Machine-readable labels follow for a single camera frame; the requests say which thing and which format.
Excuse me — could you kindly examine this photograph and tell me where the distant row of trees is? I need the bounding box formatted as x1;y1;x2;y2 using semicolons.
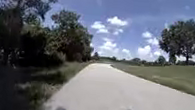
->
92;50;179;69

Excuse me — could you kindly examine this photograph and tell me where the pale concrete path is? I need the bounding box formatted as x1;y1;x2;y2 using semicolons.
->
40;58;195;110

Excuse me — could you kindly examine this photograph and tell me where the grass verge with weeds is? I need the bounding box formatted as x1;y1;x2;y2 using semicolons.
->
0;52;98;110

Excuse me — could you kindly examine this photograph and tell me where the dense wood of trees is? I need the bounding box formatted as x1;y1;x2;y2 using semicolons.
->
0;0;99;75

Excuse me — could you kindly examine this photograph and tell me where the mown grass field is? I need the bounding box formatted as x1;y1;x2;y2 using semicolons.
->
97;56;195;99

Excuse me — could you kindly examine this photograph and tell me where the large broad tree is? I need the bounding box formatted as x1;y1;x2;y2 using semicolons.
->
156;16;195;68

